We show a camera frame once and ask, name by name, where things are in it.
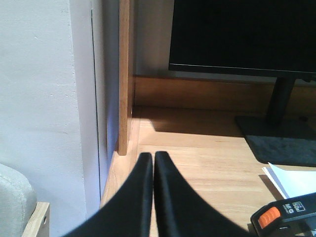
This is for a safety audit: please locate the white paper sheet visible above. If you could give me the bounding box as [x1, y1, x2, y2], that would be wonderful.
[262, 163, 316, 199]

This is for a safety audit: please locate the black stapler with orange button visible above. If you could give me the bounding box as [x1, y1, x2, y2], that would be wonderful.
[250, 193, 316, 237]

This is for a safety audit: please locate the grey cushioned chair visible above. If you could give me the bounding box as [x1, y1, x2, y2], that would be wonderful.
[0, 164, 50, 237]

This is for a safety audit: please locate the wooden shelf unit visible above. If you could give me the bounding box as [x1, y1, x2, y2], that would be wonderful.
[118, 0, 135, 156]

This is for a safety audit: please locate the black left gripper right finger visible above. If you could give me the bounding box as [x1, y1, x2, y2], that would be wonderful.
[154, 151, 252, 237]

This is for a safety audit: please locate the black computer monitor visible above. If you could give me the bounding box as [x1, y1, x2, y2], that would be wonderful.
[168, 0, 316, 167]

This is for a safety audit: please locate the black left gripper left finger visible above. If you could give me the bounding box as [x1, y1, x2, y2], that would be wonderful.
[66, 153, 153, 237]

